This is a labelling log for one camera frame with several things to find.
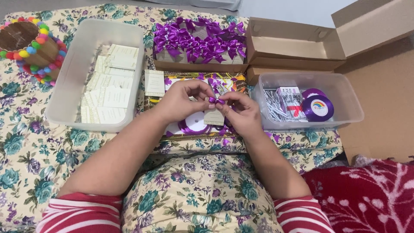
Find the group of purple-bowed cards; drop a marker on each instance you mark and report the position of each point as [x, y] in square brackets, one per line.
[197, 42]

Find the loose cream card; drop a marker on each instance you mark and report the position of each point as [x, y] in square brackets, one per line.
[154, 83]

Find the wooden basket with colourful pompoms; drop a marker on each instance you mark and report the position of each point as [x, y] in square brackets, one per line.
[35, 51]

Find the clear plastic storage container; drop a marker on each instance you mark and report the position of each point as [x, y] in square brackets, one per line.
[346, 97]

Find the red striped sleeve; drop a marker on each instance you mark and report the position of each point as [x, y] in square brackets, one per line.
[300, 215]
[81, 213]

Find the floral pillow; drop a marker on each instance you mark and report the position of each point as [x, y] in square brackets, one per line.
[200, 194]

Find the purple ribbon roll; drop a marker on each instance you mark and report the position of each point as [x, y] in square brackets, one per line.
[312, 92]

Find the heap of purple ribbon pieces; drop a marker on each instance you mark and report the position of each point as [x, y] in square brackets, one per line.
[216, 83]

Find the shallow brown cardboard tray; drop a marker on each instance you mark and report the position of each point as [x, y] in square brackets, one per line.
[200, 67]

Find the clear plastic tub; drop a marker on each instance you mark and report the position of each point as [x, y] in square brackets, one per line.
[71, 97]

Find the floral bed sheet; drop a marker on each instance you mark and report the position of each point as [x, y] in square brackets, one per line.
[32, 145]

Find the person's left hand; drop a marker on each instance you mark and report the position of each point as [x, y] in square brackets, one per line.
[181, 100]

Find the pile of silver twist ties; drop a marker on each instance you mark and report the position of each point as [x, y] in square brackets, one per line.
[271, 106]

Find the red striped right sleeve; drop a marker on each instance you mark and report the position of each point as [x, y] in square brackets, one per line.
[300, 215]

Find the large brown cardboard sheet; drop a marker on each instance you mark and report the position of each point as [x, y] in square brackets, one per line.
[385, 103]

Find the colourful patterned board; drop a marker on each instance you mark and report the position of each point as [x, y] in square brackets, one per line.
[233, 81]

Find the red striped left sleeve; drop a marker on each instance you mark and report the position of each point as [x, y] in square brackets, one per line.
[81, 213]

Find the purple ribbon roll rainbow label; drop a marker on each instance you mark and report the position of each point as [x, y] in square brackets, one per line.
[318, 108]

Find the person's right hand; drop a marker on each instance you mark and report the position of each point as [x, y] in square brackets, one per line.
[245, 116]

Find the white spool of purple ribbon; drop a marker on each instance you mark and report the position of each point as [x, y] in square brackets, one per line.
[194, 125]

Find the pile of cream cards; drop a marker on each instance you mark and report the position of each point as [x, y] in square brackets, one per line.
[111, 87]

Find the twist tie packet red bow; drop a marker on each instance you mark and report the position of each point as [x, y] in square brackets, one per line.
[289, 98]

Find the small purple ribbon bow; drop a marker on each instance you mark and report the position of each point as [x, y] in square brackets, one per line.
[216, 100]

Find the cream printed tag card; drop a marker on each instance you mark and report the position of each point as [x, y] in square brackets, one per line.
[213, 117]

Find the open brown cardboard box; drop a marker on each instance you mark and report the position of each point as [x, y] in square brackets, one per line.
[291, 45]

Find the red white-patterned blanket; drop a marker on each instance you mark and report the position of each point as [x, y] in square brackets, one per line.
[365, 197]

